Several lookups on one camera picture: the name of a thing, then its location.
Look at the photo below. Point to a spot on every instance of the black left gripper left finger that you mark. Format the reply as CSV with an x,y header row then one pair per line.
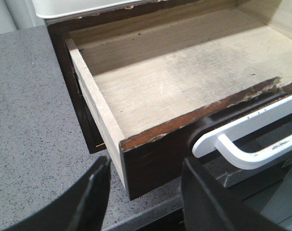
x,y
81,208

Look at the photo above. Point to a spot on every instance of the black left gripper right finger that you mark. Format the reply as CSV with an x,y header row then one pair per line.
x,y
208,206

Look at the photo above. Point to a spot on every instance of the dark wooden drawer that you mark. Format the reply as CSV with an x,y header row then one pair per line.
x,y
154,81

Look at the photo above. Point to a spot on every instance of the dark wooden drawer cabinet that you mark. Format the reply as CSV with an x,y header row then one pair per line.
x,y
59,27

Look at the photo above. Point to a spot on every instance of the black glass oven door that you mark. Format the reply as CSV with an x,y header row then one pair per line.
x,y
266,190

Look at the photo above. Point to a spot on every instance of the white tray on cabinet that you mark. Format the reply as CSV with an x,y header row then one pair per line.
x,y
51,9

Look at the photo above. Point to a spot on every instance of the white curtain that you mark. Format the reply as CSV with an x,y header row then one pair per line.
x,y
18,14

